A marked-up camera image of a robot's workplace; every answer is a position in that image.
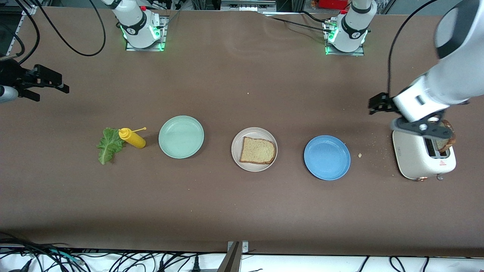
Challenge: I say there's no yellow squeeze bottle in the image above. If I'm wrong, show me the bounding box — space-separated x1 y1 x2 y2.
118 127 147 149

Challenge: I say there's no brown-crust bread slice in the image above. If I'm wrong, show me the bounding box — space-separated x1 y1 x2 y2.
239 136 276 165
435 119 457 153

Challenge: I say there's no blue round plate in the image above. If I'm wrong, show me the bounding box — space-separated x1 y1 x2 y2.
304 135 351 181

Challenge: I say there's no beige round plate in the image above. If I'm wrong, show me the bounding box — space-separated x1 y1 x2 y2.
231 127 278 172

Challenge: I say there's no mint green round plate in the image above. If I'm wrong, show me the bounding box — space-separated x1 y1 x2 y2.
158 116 205 159

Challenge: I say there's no white two-slot toaster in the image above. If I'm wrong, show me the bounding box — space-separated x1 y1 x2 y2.
392 127 457 181

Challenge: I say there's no green lettuce leaf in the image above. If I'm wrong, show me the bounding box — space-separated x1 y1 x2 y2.
97 128 125 165

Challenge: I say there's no red box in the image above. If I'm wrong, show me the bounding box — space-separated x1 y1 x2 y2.
319 0 349 9

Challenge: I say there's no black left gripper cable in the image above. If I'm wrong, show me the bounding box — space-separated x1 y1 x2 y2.
387 0 441 97

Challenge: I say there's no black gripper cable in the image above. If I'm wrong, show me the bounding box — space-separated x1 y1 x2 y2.
387 0 441 97
0 0 41 65

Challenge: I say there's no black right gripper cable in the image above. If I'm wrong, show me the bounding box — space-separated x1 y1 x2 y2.
0 0 41 65

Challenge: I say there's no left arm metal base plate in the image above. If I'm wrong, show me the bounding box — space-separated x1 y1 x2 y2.
324 21 366 56

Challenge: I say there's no black base cable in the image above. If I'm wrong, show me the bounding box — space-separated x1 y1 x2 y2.
261 11 333 34

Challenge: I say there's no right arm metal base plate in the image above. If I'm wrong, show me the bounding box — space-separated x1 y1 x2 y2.
125 15 168 51

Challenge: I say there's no white cable shelf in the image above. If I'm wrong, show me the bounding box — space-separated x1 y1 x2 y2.
0 247 484 272

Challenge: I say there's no teal cable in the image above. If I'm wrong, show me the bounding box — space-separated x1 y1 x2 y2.
49 249 84 265

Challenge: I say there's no aluminium camera mount post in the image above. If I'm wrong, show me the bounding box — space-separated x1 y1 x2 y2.
217 241 250 272

